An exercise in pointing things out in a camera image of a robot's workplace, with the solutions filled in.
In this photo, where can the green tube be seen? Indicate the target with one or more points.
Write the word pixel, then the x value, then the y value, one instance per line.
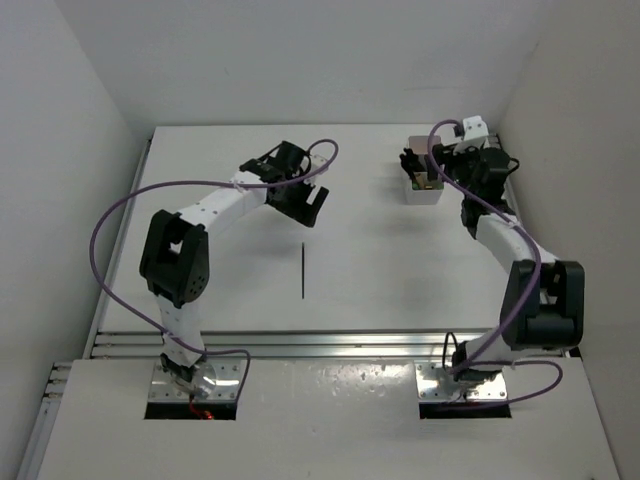
pixel 427 187

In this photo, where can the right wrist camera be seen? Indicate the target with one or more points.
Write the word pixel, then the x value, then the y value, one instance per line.
pixel 474 133

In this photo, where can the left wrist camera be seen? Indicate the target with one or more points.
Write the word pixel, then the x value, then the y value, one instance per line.
pixel 317 164

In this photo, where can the black fan brush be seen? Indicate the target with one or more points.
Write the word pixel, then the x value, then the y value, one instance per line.
pixel 410 163

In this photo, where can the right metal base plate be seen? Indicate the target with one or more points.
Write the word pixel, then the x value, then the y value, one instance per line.
pixel 436 386

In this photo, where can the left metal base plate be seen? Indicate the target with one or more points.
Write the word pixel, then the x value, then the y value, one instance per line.
pixel 218 378

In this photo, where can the thin black eyeliner pencil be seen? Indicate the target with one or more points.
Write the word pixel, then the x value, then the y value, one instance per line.
pixel 303 270

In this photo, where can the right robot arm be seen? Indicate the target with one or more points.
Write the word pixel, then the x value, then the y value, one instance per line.
pixel 543 304

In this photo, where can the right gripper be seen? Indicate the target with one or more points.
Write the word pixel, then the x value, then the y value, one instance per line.
pixel 448 155

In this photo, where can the metal base plate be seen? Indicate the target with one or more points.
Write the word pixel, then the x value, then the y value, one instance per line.
pixel 218 378
pixel 436 386

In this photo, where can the white compartment organizer box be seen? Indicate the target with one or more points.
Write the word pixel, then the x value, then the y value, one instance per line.
pixel 419 145

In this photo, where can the aluminium rail front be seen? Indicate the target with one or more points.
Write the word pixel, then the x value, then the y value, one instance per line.
pixel 285 345

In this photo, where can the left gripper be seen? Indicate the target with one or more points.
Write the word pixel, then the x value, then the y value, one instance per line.
pixel 302 211

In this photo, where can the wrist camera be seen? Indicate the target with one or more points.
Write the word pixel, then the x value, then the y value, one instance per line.
pixel 474 133
pixel 317 164

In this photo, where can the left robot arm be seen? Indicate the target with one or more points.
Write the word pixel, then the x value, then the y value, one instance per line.
pixel 175 261

